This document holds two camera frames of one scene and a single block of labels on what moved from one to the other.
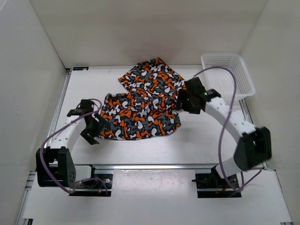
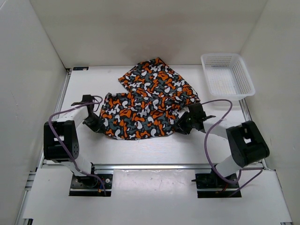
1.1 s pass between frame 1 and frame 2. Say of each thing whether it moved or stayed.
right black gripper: moved
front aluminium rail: stayed
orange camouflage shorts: stayed
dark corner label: stayed
